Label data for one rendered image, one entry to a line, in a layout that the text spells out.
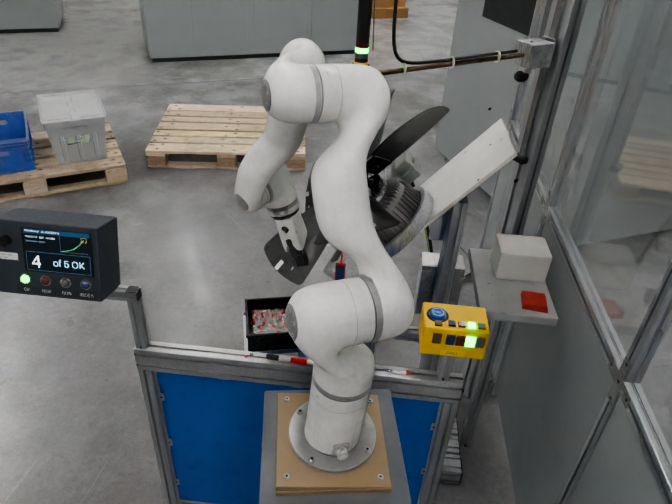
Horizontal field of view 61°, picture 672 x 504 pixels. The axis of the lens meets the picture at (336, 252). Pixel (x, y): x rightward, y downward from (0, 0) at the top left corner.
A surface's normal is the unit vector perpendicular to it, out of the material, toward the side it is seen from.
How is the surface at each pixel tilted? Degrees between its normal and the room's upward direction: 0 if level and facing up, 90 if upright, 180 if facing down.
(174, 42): 90
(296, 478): 4
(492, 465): 0
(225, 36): 90
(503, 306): 0
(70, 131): 95
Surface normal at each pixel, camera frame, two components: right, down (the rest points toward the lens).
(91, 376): 0.05, -0.82
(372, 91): 0.37, -0.02
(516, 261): -0.10, 0.56
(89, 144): 0.43, 0.60
